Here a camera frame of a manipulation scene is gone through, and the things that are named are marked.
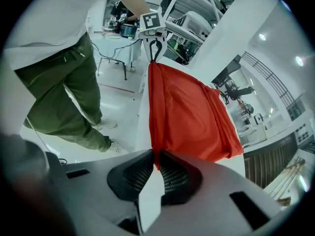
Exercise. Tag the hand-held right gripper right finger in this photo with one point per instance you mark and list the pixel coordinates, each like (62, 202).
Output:
(182, 178)

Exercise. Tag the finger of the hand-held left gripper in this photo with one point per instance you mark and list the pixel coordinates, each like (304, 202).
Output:
(162, 49)
(147, 50)

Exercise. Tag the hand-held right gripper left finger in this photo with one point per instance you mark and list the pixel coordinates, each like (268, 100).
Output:
(123, 178)

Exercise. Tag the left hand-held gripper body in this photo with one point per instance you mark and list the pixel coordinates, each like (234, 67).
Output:
(152, 24)

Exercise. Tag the red shirt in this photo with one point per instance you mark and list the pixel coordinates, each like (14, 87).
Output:
(187, 114)

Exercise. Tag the person's left forearm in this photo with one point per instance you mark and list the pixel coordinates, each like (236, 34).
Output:
(134, 1)

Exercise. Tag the teal black device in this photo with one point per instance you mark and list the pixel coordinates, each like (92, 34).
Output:
(128, 30)

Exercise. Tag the person's right shoe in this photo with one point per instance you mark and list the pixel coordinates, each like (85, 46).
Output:
(119, 147)

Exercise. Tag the person's shoe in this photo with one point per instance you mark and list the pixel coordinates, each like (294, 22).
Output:
(119, 147)
(107, 124)

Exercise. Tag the white cloth covered table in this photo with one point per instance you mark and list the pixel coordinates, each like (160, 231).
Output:
(108, 45)

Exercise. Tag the white storage box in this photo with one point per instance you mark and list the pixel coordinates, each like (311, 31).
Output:
(194, 22)

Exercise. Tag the person's left shoe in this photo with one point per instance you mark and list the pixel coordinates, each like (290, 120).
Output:
(107, 124)

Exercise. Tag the white ornate dressing table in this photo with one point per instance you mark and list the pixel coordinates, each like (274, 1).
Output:
(253, 133)

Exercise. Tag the black office chair with headrest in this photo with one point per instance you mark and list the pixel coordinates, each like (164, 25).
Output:
(236, 92)

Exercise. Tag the dark wooden staircase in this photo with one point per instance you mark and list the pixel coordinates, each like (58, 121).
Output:
(270, 163)

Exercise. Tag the person's green trousers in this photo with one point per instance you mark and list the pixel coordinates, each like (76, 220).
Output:
(66, 95)

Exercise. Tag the white mobile machine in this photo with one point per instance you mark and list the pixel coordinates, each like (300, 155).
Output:
(259, 118)

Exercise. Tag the round ceiling light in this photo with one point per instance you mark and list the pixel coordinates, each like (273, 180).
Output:
(299, 61)
(262, 36)

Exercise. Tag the wooden stair handrail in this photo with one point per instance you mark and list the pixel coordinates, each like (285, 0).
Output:
(288, 178)

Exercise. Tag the black mezzanine railing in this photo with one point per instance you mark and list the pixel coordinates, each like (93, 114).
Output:
(275, 80)

